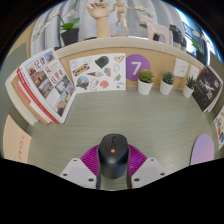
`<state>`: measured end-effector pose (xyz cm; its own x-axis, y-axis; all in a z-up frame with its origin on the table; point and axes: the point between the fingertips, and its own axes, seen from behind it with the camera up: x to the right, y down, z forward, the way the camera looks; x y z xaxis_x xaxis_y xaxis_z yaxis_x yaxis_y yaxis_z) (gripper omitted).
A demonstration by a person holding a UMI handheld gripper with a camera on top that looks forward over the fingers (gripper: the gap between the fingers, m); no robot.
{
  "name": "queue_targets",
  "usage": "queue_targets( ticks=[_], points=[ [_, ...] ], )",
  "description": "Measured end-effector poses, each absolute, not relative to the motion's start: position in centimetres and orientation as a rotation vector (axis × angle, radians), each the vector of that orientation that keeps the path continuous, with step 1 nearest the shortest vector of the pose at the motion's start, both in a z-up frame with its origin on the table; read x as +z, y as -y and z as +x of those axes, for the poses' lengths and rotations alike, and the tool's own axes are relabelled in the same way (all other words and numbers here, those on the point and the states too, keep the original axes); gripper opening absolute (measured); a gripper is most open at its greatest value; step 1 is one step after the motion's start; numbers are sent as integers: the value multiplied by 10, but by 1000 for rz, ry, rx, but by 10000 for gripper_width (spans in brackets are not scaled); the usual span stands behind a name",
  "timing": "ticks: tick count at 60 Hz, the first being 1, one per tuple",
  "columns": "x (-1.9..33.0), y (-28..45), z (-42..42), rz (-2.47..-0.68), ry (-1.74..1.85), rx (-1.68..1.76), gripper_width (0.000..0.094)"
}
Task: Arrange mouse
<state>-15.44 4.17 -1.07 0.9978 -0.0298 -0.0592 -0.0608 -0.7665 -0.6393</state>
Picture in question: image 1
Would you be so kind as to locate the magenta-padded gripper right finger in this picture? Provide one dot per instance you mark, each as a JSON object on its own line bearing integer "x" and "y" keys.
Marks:
{"x": 146, "y": 170}

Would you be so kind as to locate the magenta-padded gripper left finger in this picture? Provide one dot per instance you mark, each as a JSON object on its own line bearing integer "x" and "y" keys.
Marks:
{"x": 78, "y": 170}

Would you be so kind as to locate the black computer mouse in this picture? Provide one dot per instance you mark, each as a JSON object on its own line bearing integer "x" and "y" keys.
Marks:
{"x": 113, "y": 156}

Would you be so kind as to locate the purple mouse pad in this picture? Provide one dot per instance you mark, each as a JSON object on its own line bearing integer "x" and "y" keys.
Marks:
{"x": 202, "y": 150}

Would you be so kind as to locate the beige box with red print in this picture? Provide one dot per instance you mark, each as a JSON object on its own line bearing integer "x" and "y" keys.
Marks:
{"x": 16, "y": 141}

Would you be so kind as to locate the small succulent in white pot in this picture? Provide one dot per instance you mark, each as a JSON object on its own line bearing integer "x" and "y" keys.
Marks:
{"x": 166, "y": 89}
{"x": 188, "y": 92}
{"x": 145, "y": 88}

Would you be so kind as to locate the colourful food sticker sheet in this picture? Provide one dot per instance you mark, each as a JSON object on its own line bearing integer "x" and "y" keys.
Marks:
{"x": 220, "y": 128}

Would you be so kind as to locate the brown book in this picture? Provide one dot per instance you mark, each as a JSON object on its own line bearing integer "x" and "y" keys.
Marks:
{"x": 25, "y": 103}

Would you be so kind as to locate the red-edged photo magazine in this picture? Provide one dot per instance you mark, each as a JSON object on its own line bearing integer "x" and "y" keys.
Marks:
{"x": 50, "y": 83}

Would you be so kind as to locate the white thick books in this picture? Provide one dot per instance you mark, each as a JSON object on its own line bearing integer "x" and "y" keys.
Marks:
{"x": 13, "y": 96}

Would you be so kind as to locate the white cartoon sticker sheet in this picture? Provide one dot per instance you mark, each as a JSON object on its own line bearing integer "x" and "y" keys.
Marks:
{"x": 96, "y": 71}

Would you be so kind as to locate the black cover book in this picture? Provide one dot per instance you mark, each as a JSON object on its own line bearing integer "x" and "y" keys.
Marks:
{"x": 206, "y": 88}

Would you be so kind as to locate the purple round number sticker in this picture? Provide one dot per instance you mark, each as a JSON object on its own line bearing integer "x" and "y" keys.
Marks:
{"x": 136, "y": 65}

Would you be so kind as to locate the grey-green desk partition panel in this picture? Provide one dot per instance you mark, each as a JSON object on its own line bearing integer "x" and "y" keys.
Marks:
{"x": 216, "y": 65}
{"x": 10, "y": 66}

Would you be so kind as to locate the white orchid in black pot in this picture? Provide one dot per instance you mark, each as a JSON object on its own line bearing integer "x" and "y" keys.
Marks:
{"x": 200, "y": 55}
{"x": 70, "y": 36}
{"x": 143, "y": 11}

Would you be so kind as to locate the black wooden horse figure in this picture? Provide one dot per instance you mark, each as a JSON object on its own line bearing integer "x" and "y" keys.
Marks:
{"x": 178, "y": 36}

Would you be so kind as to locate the pink wooden horse figure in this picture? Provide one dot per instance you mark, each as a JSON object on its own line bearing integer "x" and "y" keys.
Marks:
{"x": 155, "y": 30}

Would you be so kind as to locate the wooden hand model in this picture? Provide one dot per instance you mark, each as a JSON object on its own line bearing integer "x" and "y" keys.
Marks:
{"x": 101, "y": 23}

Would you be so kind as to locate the grey pleated curtain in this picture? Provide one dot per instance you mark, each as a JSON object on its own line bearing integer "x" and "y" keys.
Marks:
{"x": 83, "y": 16}

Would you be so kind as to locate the dark-framed window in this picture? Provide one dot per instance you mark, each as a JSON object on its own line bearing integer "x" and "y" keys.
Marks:
{"x": 193, "y": 23}

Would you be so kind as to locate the wooden artist mannequin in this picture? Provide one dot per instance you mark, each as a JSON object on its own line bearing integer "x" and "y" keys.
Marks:
{"x": 120, "y": 15}

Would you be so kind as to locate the white wall socket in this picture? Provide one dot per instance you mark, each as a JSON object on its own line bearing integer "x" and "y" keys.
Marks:
{"x": 181, "y": 68}
{"x": 194, "y": 72}

